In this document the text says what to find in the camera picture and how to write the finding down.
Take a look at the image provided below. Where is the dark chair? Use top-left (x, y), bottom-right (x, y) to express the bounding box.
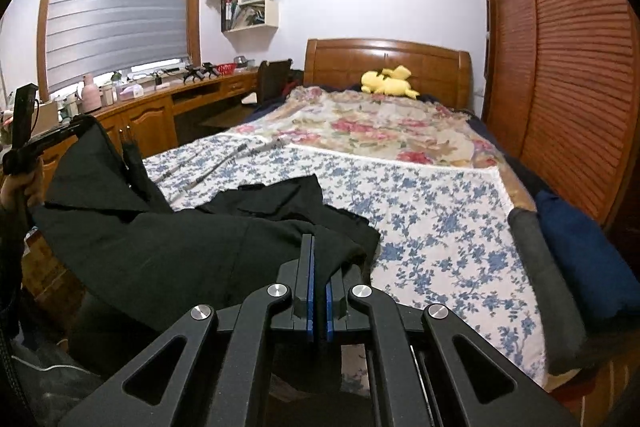
top-left (256, 59), bottom-right (294, 104)

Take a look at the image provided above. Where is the wooden bed headboard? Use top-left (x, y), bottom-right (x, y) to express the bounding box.
top-left (304, 38), bottom-right (474, 110)

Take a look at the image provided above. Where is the wooden louvered wardrobe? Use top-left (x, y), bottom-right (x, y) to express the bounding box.
top-left (477, 0), bottom-right (640, 229)

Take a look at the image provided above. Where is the grey window blind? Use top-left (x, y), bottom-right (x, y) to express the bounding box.
top-left (46, 0), bottom-right (194, 94)

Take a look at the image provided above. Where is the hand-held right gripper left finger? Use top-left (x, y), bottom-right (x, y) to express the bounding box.
top-left (57, 234), bottom-right (317, 427)

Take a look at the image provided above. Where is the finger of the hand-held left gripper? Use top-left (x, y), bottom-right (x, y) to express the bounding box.
top-left (30, 114), bottom-right (101, 154)

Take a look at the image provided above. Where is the red floral blanket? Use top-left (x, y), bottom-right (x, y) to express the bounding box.
top-left (250, 86), bottom-right (502, 168)

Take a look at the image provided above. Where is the yellow plush toy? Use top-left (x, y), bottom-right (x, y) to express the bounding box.
top-left (361, 65), bottom-right (421, 100)

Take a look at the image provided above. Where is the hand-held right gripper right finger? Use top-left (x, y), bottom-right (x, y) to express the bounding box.
top-left (320, 267), bottom-right (581, 427)

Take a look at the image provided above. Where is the folded navy garment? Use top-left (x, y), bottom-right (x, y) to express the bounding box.
top-left (535, 191), bottom-right (637, 334)

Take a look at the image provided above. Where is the blue floral bed sheet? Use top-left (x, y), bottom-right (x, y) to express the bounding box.
top-left (142, 132), bottom-right (548, 389)

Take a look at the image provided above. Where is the person's left hand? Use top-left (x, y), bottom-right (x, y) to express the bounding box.
top-left (0, 169), bottom-right (47, 214)

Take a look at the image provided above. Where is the black coat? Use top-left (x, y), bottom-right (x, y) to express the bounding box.
top-left (30, 122), bottom-right (382, 358)

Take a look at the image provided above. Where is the wooden desk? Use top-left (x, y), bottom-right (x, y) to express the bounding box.
top-left (30, 69), bottom-right (261, 180)

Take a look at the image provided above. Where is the folded grey garment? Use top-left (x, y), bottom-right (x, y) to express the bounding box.
top-left (507, 207), bottom-right (589, 359)

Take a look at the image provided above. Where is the pink bottle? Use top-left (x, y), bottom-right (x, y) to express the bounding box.
top-left (80, 73), bottom-right (104, 113)

